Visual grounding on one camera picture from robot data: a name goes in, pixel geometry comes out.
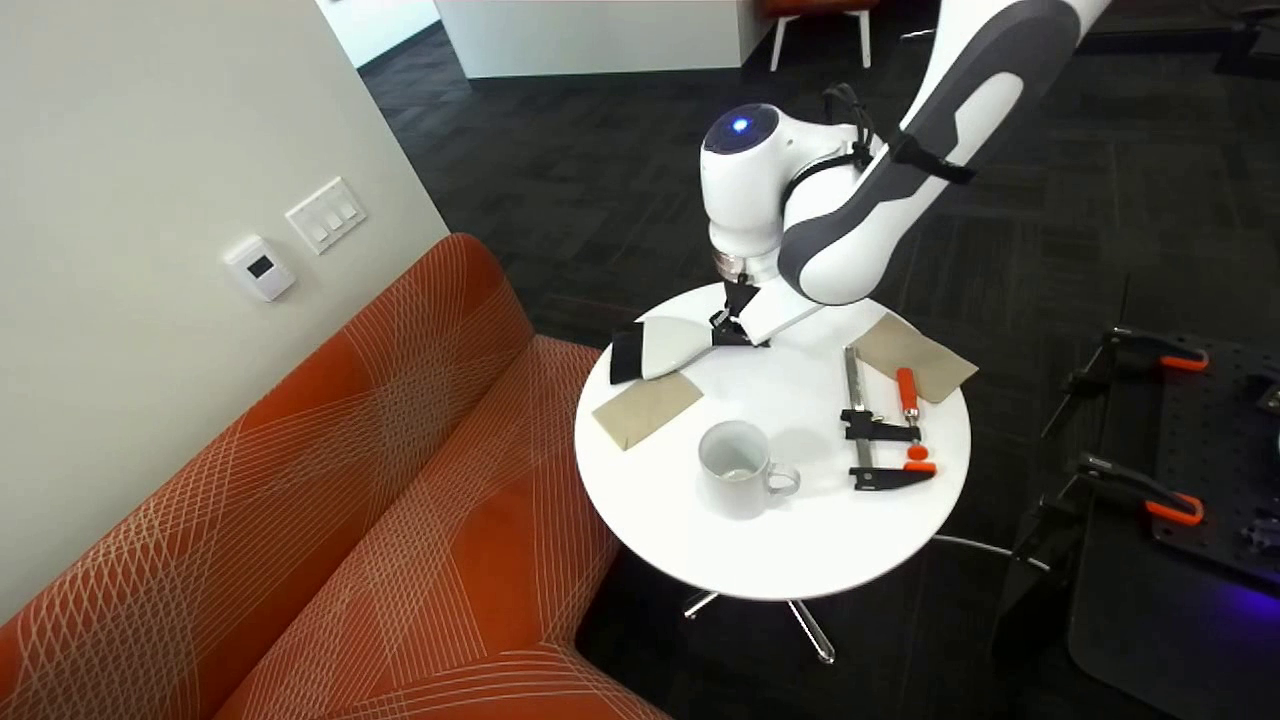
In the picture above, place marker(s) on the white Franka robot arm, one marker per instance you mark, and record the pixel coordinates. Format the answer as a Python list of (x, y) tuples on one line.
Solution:
[(932, 104)]

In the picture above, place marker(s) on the white round table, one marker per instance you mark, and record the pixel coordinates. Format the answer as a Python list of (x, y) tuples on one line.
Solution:
[(802, 543)]

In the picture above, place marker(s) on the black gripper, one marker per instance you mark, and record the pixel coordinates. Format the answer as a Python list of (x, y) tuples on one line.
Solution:
[(737, 300)]

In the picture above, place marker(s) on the brown cardboard sheet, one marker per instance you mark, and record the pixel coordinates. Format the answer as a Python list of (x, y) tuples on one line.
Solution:
[(932, 356)]

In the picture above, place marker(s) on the white wall thermostat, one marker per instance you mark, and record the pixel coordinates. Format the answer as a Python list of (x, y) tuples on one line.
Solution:
[(258, 266)]

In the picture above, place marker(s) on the black perforated mounting board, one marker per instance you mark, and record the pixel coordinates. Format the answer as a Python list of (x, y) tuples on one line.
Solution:
[(1214, 440)]

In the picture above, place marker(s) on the white wall light switch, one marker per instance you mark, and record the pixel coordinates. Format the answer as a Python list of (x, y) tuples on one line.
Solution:
[(325, 214)]

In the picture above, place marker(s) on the orange chair white legs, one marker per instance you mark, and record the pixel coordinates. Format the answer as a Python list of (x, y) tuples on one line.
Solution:
[(778, 37)]

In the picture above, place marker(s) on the white ceramic mug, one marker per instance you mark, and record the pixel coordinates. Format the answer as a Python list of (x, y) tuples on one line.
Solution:
[(728, 485)]

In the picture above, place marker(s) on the orange patterned sofa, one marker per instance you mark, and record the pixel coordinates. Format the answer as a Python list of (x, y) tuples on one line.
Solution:
[(403, 535)]

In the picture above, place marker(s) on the black orange spring clamp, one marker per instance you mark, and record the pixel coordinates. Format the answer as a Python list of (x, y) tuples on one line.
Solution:
[(1146, 353), (1135, 489)]

